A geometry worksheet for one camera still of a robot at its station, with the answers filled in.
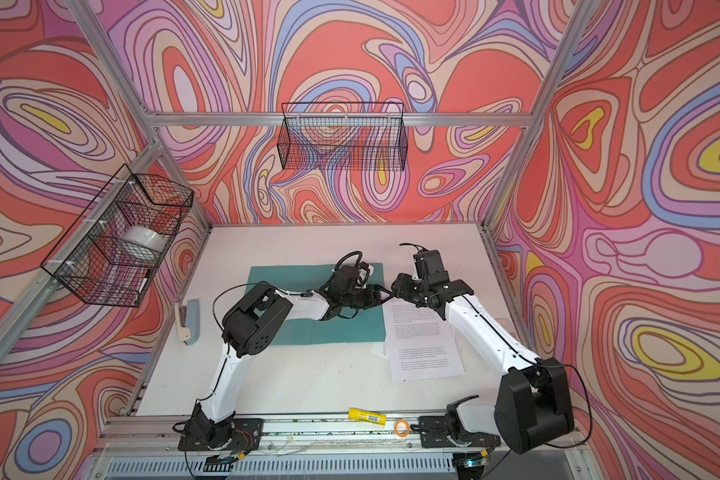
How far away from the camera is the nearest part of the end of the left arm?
818 millimetres

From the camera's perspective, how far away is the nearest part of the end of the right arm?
592 mm

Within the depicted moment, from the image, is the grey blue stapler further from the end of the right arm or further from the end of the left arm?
the end of the right arm

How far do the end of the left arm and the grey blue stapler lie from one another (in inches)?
16.6

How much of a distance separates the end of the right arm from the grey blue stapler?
2.11 ft

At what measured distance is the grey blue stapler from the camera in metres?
0.90
